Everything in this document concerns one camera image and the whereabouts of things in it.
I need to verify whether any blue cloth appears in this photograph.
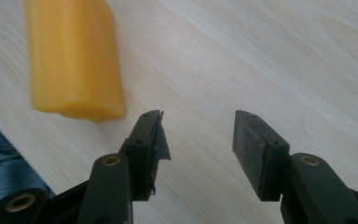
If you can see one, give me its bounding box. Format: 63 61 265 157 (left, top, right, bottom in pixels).
0 110 56 218

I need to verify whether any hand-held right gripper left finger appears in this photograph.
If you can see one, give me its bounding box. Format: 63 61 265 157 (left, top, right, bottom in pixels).
117 109 172 203

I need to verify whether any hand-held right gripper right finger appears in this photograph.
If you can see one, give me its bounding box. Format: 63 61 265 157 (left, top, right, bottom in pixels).
231 109 291 203

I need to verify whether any yellow plastic block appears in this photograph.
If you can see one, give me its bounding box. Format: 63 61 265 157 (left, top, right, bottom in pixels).
25 0 128 123

